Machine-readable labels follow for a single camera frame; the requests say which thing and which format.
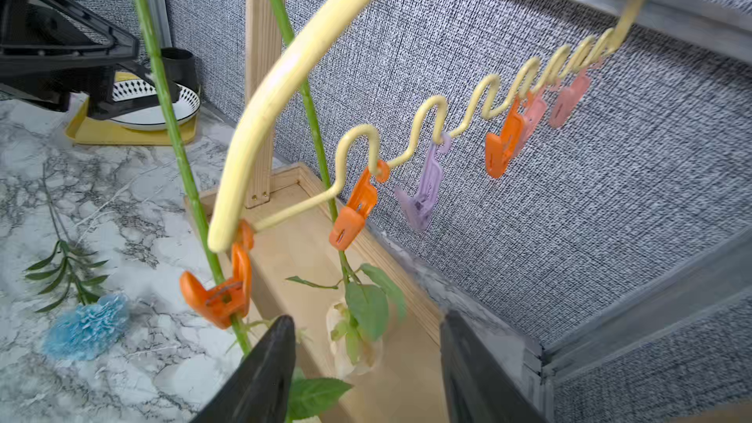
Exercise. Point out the yellow clip hanger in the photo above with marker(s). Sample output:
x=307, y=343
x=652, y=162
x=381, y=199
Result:
x=389, y=74

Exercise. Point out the orange end clothes peg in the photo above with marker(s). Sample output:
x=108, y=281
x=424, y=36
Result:
x=232, y=297

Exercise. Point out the white striped rim bowl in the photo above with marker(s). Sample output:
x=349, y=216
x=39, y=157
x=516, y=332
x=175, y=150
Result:
x=152, y=118

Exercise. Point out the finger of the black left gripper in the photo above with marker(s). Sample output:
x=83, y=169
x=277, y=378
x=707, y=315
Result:
x=53, y=91
x=55, y=35

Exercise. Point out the cream white rose stem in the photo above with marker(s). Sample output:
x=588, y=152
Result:
x=362, y=317

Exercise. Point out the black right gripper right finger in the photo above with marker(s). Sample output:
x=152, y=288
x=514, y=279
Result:
x=476, y=386

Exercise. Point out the purple clothes peg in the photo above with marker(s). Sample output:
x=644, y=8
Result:
x=418, y=209

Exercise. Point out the black mug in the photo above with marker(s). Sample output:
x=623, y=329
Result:
x=181, y=67

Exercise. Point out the yellow tray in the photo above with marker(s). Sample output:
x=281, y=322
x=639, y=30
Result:
x=83, y=130

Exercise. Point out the salmon pink clothes peg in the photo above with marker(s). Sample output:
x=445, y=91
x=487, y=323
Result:
x=568, y=99

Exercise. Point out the blue carnation stem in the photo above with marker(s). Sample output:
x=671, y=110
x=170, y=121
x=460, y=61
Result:
x=98, y=320

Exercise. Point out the peach rose stem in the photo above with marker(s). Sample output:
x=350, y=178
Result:
x=308, y=397

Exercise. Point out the wooden clothes rack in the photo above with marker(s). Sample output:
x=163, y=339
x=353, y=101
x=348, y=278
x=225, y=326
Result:
x=407, y=385

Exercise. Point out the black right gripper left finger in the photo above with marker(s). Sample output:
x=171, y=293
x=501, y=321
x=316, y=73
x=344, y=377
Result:
x=258, y=390

